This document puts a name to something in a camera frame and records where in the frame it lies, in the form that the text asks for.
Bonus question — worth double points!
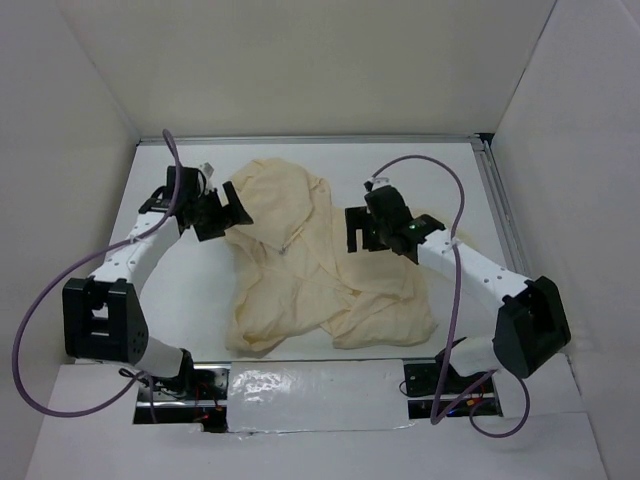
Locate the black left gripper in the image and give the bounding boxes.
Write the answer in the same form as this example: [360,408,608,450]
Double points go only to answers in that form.
[188,181,252,242]

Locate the cream yellow jacket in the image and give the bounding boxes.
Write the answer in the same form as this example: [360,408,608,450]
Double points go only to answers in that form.
[225,158,437,353]

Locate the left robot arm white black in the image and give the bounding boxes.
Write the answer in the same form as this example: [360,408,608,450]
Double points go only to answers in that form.
[62,165,253,399]

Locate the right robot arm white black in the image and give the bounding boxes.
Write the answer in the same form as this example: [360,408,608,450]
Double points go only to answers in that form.
[345,185,571,392]

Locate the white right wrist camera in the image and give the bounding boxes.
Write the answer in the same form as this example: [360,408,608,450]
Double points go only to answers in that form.
[364,176,391,193]

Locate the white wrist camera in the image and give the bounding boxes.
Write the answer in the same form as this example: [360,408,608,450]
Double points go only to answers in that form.
[364,176,391,193]
[198,162,216,195]

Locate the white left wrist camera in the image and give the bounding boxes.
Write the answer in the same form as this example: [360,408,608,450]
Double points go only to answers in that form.
[198,162,216,195]

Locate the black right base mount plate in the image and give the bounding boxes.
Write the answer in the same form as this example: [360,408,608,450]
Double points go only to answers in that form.
[399,362,501,420]

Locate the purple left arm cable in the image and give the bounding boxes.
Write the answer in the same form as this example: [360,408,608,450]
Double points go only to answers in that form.
[11,128,181,425]

